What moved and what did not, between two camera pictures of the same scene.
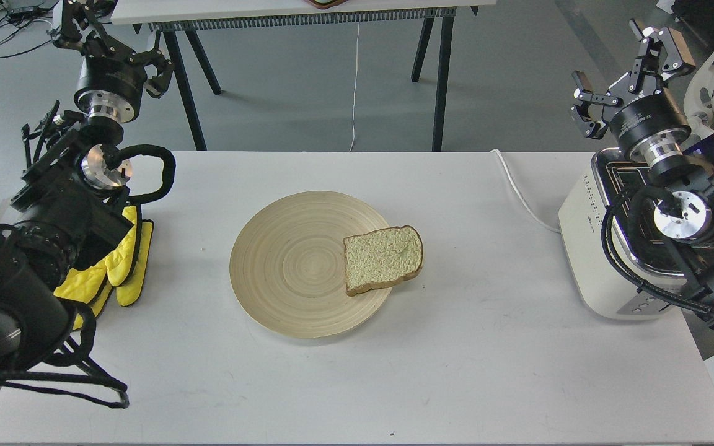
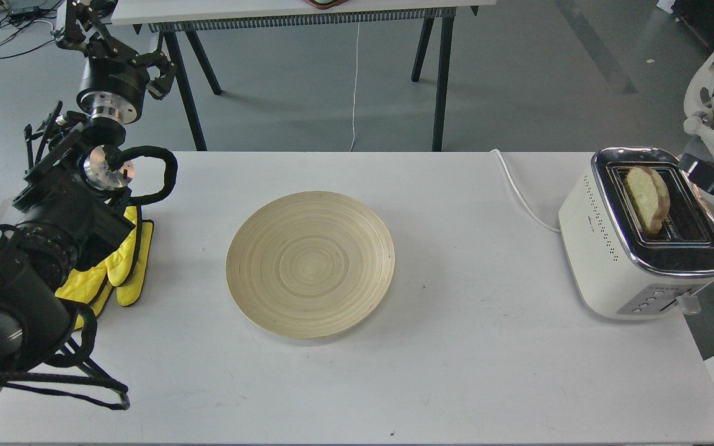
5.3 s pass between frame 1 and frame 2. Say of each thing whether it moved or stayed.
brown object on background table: stayed
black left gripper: stayed
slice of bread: moved
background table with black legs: stayed
